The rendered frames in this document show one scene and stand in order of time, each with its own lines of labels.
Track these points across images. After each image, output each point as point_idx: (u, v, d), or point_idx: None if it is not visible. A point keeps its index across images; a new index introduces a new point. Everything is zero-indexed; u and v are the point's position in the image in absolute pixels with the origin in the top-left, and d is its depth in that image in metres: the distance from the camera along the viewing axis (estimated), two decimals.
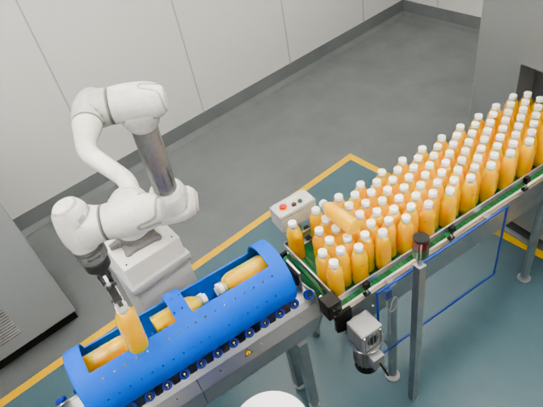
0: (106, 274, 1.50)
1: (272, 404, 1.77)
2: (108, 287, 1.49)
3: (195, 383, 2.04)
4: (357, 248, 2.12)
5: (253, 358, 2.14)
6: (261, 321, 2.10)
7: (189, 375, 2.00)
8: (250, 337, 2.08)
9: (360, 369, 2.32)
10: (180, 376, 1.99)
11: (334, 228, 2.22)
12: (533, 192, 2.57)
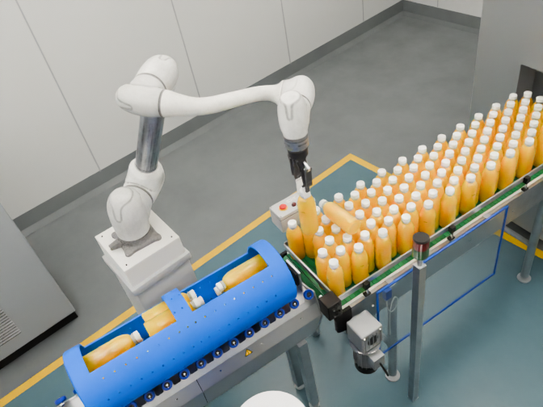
0: (305, 161, 1.87)
1: (272, 404, 1.77)
2: (308, 169, 1.86)
3: (195, 383, 2.04)
4: (357, 248, 2.12)
5: (253, 358, 2.14)
6: (261, 321, 2.10)
7: (189, 375, 2.00)
8: (250, 337, 2.08)
9: (360, 369, 2.32)
10: (180, 376, 1.99)
11: (334, 228, 2.22)
12: (533, 192, 2.57)
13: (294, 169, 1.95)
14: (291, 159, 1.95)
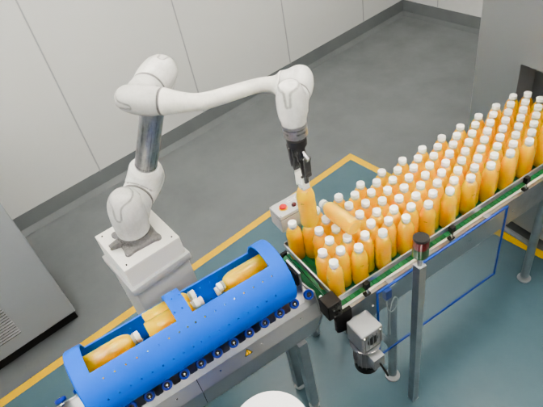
0: (305, 150, 1.84)
1: (272, 404, 1.77)
2: (307, 160, 1.83)
3: (195, 383, 2.04)
4: (357, 248, 2.12)
5: (253, 358, 2.14)
6: (261, 321, 2.10)
7: (189, 375, 2.00)
8: (250, 337, 2.08)
9: (360, 369, 2.32)
10: (180, 376, 1.99)
11: (334, 228, 2.22)
12: (533, 192, 2.57)
13: (293, 161, 1.92)
14: (289, 149, 1.92)
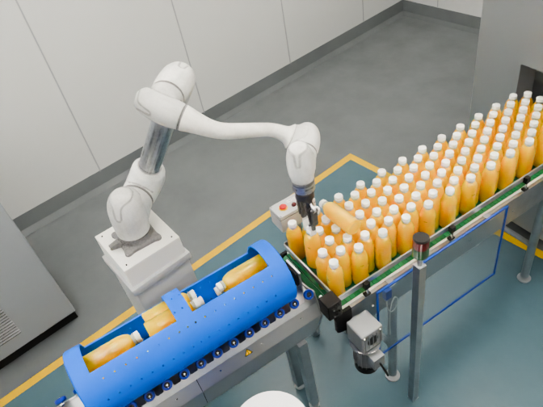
0: (312, 203, 2.01)
1: (272, 404, 1.77)
2: (314, 211, 2.00)
3: (195, 383, 2.04)
4: (357, 248, 2.12)
5: (253, 358, 2.14)
6: (261, 321, 2.10)
7: (189, 375, 2.00)
8: (250, 337, 2.08)
9: (360, 369, 2.32)
10: (180, 376, 1.99)
11: (334, 228, 2.22)
12: (533, 192, 2.57)
13: (301, 210, 2.09)
14: (298, 200, 2.09)
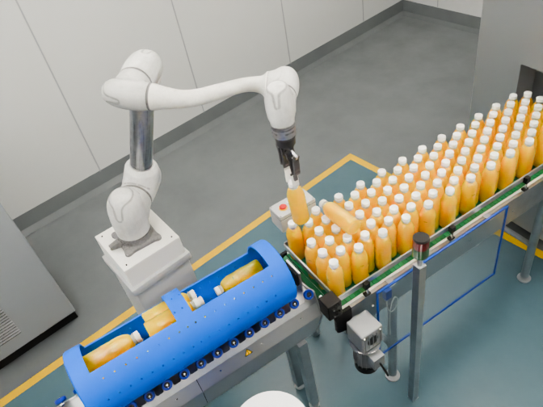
0: (293, 149, 1.91)
1: (272, 404, 1.77)
2: (296, 158, 1.90)
3: (195, 383, 2.04)
4: (357, 248, 2.12)
5: (253, 358, 2.14)
6: (261, 321, 2.10)
7: (189, 375, 2.00)
8: (250, 337, 2.08)
9: (360, 369, 2.32)
10: (180, 376, 1.99)
11: (334, 228, 2.22)
12: (533, 192, 2.57)
13: (282, 159, 1.99)
14: (279, 148, 1.99)
